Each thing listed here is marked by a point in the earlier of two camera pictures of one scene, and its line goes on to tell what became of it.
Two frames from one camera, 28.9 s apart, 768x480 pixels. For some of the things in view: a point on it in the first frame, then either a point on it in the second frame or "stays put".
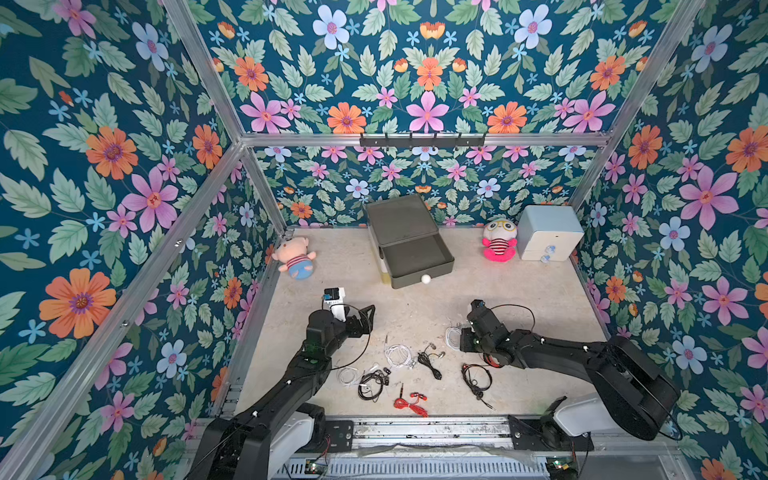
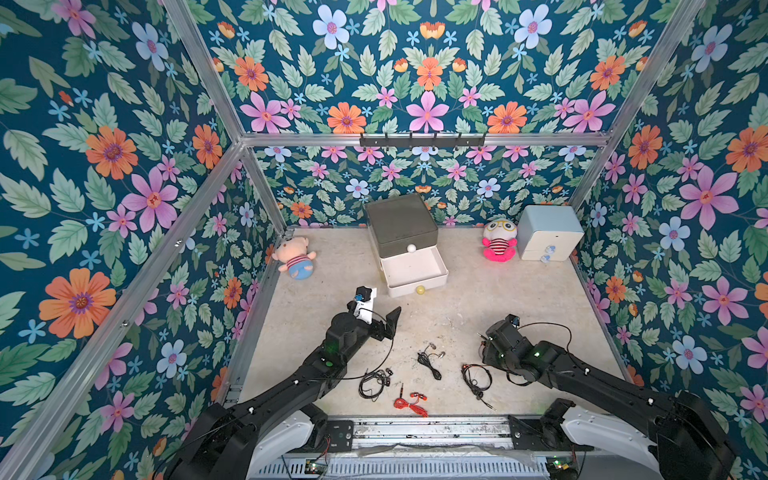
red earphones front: (401, 403) stays put
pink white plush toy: (499, 239) stays put
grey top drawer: (417, 258) to (400, 223)
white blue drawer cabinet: (548, 233) stays put
